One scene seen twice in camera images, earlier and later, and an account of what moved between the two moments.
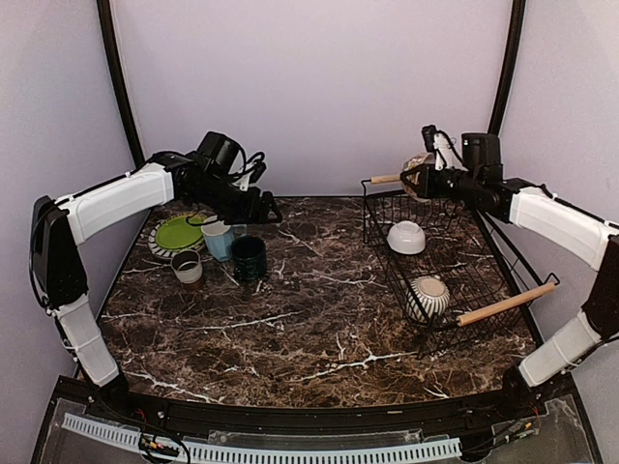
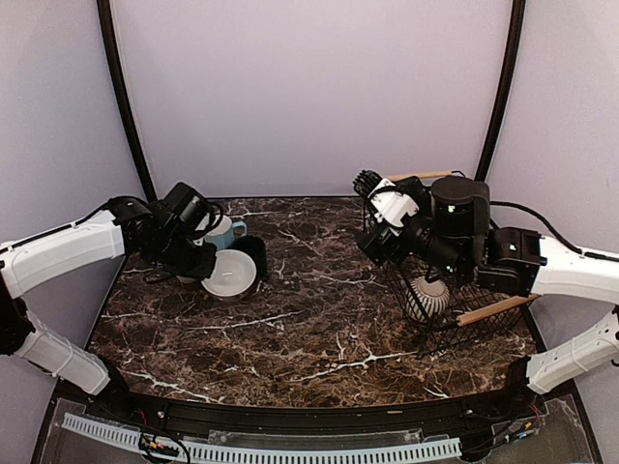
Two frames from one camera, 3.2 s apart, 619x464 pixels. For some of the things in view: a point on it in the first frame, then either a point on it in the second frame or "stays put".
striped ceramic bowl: [427, 297] stays put
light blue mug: [221, 237] stays put
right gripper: [427, 188] to [378, 240]
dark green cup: [250, 258] stays put
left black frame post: [110, 43] stays put
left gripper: [251, 216] to [203, 269]
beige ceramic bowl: [417, 160] to [234, 274]
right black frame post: [515, 38] stays put
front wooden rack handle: [470, 317] stays put
